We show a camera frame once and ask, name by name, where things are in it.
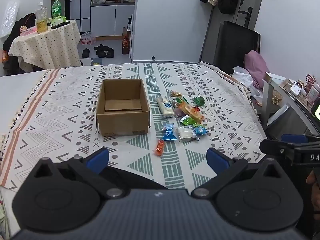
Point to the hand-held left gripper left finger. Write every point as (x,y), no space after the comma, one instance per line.
(98,160)

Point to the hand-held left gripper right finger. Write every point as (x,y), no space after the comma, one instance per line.
(217,160)

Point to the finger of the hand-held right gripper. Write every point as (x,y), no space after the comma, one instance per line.
(275,147)
(293,138)

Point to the small blue snack packet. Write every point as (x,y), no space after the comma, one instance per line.
(200,130)

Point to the square white snack packet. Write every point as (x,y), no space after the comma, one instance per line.
(186,133)

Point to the brown cardboard box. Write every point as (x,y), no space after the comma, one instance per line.
(122,120)

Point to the bright green snack packet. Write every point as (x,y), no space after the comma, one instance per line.
(188,121)

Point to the orange cracker packet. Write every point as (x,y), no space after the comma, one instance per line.
(192,113)

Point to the small red snack packet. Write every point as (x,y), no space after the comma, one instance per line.
(196,109)

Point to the blue and white snack packet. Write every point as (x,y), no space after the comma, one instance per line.
(168,132)

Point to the orange-red snack packet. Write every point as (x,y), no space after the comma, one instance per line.
(160,147)

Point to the purple snack packet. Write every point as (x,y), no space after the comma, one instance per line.
(178,112)

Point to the green foil candy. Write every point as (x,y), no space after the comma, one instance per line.
(199,100)

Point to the green printed snack packet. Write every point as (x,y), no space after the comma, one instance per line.
(178,101)

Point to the long white snack packet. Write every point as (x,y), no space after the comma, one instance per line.
(165,106)

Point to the clear packet of brown candy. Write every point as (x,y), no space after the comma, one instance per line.
(176,94)

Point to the person's right hand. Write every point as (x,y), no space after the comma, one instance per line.
(311,177)

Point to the grey side desk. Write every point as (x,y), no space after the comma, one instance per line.
(287,115)

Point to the small wicker basket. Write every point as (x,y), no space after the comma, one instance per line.
(276,97)

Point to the white crumpled cloth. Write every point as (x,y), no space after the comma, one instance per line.
(243,77)

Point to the pink cloth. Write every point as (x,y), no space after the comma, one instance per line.
(256,66)

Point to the white bed sheet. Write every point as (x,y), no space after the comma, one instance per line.
(17,92)

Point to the black upright panel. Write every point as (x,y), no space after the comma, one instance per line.
(235,45)

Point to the pink pack of water bottles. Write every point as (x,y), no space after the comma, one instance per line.
(87,38)

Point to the black spray bottle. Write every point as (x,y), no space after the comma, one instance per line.
(129,25)

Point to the flat black device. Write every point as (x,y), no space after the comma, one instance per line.
(61,25)

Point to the white kitchen cabinet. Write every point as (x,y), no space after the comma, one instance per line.
(105,20)

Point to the pale green tissue pack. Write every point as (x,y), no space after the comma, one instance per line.
(58,20)

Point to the pink plastic item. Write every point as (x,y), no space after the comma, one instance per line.
(29,31)

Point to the black jacket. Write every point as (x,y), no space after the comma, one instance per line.
(15,33)

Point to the clear cooking oil bottle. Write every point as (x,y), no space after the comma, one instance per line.
(41,20)

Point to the green soda bottle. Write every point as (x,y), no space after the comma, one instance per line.
(57,8)

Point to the black-framed glass door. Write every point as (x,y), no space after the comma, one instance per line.
(75,5)

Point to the clear plastic wrap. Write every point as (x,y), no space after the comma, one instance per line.
(8,17)

